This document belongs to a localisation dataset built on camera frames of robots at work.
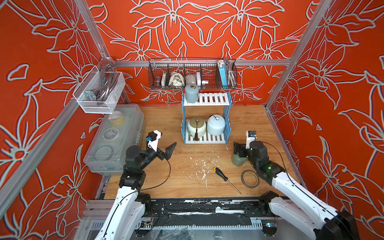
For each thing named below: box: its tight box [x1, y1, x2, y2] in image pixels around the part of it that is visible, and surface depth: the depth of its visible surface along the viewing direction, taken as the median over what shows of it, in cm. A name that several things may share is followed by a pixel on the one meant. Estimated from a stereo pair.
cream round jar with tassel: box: [187, 116, 207, 141], surface depth 96 cm
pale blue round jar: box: [206, 114, 226, 136], surface depth 97 cm
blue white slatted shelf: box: [181, 91, 232, 145], surface depth 92 cm
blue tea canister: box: [185, 84, 199, 104], surface depth 81 cm
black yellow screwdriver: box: [213, 167, 242, 195], surface depth 85 cm
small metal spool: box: [155, 76, 162, 87], surface depth 94 cm
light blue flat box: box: [217, 59, 228, 89], surface depth 87 cm
